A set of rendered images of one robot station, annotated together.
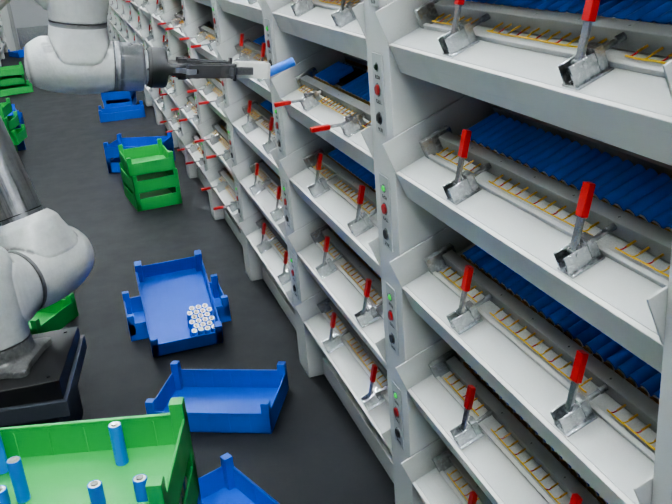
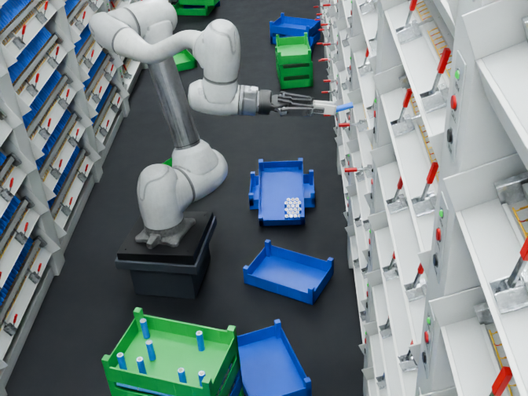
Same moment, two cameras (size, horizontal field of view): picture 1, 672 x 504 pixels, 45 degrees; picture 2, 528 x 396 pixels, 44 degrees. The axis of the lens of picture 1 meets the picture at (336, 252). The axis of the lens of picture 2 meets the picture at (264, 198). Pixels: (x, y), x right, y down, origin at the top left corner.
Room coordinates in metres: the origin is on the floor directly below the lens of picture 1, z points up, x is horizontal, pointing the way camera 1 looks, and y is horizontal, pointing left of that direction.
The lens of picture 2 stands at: (-0.15, -0.30, 1.76)
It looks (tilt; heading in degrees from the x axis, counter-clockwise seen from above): 35 degrees down; 20
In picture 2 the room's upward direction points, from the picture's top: 4 degrees counter-clockwise
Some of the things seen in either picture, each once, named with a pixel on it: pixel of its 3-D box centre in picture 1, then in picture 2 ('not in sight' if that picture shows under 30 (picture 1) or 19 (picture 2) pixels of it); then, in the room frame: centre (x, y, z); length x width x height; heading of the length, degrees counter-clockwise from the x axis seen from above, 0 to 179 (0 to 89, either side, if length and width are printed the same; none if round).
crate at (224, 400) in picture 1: (219, 395); (288, 270); (1.74, 0.31, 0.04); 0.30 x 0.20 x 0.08; 80
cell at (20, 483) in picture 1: (18, 480); (150, 350); (0.90, 0.44, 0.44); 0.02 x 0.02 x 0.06
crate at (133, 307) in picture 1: (175, 306); (282, 188); (2.29, 0.51, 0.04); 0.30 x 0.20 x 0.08; 106
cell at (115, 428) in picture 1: (118, 443); (200, 340); (0.97, 0.33, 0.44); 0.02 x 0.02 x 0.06
